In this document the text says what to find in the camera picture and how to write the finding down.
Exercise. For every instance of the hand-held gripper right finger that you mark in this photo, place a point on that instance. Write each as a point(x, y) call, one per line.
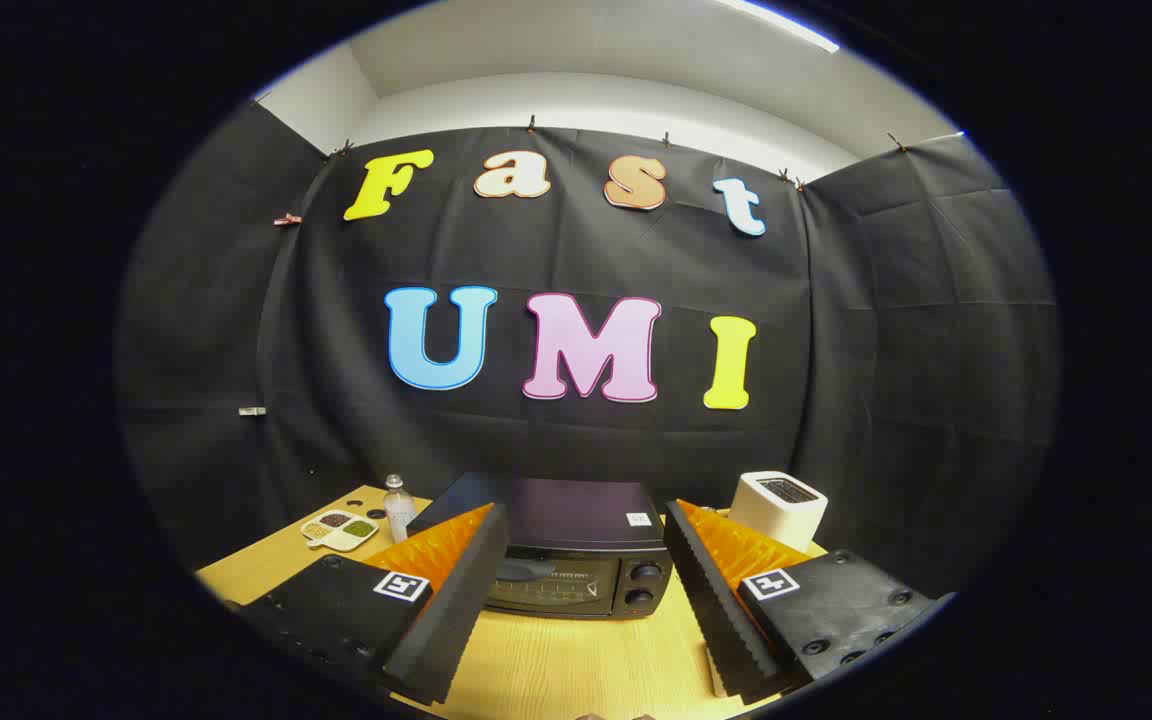
point(711, 600)

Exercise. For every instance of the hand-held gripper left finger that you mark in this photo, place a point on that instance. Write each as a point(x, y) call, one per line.
point(461, 590)

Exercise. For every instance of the black toaster oven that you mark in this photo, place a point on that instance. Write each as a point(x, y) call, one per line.
point(576, 510)

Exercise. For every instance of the white pop-up toaster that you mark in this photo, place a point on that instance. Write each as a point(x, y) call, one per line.
point(771, 520)

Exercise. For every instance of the clear plastic bottle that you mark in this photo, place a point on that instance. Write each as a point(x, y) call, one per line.
point(399, 515)

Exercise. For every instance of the white divided grain dish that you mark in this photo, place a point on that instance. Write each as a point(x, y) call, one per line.
point(339, 530)

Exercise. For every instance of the black backdrop cloth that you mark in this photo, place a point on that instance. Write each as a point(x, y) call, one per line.
point(576, 260)

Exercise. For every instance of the copper clip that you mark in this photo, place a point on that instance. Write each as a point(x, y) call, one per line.
point(286, 218)

